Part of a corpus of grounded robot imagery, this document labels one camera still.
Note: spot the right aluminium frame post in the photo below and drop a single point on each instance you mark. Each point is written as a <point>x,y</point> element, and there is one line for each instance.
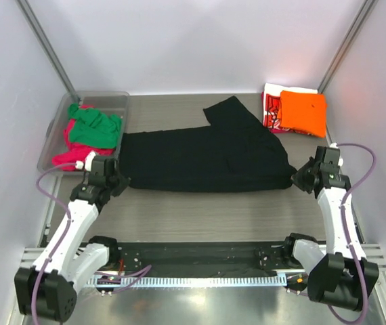
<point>348,40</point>

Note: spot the aluminium frame post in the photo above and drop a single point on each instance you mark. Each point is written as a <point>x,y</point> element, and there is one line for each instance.
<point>45,43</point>
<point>348,40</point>

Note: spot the left aluminium frame post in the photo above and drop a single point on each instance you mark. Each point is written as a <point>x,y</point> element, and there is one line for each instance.
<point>45,43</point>

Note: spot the aluminium extrusion rail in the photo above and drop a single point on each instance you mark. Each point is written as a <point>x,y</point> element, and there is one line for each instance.
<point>374,254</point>

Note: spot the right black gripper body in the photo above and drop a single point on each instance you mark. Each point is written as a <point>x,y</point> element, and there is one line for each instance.
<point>302,177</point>

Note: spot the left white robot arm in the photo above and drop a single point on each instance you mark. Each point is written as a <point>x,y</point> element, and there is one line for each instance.
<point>49,287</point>

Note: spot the clear plastic bin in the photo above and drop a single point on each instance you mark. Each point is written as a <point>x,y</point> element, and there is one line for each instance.
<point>108,102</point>

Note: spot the slotted white cable duct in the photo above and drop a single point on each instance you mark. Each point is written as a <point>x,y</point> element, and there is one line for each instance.
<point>147,282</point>

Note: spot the pink t-shirt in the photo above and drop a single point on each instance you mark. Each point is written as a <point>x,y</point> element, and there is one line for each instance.
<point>76,152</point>

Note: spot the black t-shirt blue logo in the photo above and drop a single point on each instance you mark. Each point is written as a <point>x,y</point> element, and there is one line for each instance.
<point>233,153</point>

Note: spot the orange folded t-shirt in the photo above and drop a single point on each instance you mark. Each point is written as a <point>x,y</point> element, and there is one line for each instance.
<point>304,112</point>

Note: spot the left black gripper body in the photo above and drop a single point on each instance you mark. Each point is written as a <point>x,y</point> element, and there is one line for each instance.
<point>117,183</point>

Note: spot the red white folded t-shirt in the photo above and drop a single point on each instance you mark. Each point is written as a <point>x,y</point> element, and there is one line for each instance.
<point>271,101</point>

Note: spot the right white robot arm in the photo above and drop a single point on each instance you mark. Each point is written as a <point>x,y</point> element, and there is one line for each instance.
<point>341,275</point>

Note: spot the green t-shirt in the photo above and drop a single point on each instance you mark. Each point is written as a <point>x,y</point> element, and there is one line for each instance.
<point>92,127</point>

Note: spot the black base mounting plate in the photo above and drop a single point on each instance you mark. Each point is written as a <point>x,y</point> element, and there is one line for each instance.
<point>187,259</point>

